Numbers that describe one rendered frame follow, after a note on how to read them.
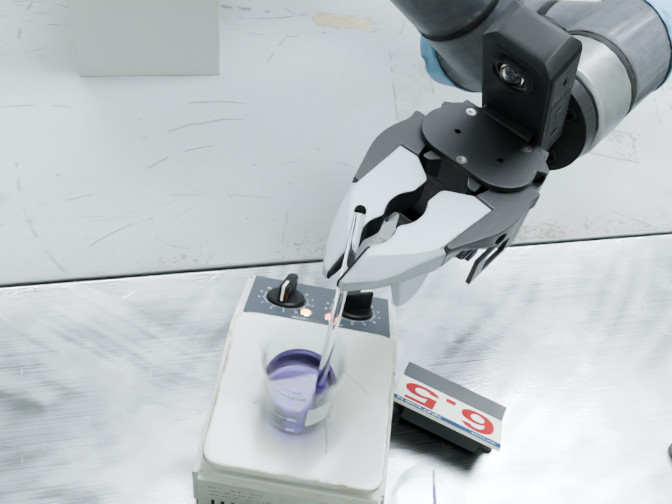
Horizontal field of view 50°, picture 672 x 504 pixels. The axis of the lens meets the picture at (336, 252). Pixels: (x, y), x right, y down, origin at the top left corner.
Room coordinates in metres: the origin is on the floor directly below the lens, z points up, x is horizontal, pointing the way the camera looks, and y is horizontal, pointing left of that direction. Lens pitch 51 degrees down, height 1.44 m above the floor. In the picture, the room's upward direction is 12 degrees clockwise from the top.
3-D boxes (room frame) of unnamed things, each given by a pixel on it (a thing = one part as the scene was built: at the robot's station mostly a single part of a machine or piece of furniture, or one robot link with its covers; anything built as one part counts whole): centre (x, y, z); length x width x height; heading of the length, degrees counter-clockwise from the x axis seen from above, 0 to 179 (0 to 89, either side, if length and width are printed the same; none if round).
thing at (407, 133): (0.31, -0.03, 1.16); 0.09 x 0.05 x 0.02; 146
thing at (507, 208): (0.28, -0.07, 1.16); 0.09 x 0.05 x 0.02; 148
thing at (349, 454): (0.24, 0.00, 0.98); 0.12 x 0.12 x 0.01; 2
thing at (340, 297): (0.23, -0.01, 1.10); 0.01 x 0.01 x 0.20
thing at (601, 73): (0.41, -0.13, 1.14); 0.08 x 0.05 x 0.08; 57
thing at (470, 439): (0.29, -0.12, 0.92); 0.09 x 0.06 x 0.04; 74
